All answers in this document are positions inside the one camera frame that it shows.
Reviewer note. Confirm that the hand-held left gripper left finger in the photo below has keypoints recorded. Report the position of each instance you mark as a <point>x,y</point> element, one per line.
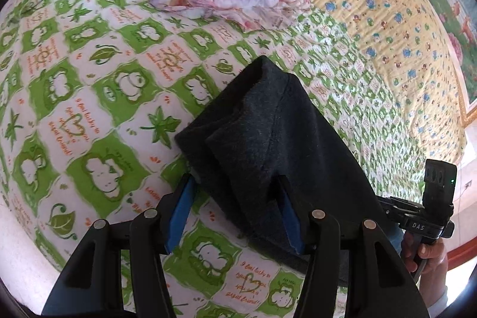
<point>179,214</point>

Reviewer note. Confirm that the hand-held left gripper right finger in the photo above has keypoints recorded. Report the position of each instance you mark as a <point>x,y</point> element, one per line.
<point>291,221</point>

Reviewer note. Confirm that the dark grey pants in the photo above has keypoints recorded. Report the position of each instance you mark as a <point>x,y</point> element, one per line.
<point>268,157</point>

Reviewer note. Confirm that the person's right forearm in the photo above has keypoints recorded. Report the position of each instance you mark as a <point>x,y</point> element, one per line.
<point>434,293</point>

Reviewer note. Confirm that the person's right hand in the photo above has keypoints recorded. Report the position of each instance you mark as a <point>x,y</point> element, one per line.
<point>428,258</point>

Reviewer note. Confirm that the green white printed blanket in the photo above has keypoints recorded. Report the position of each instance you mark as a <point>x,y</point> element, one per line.
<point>111,87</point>

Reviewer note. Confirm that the yellow printed bed sheet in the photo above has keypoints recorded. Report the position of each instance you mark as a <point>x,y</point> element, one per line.
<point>387,23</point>

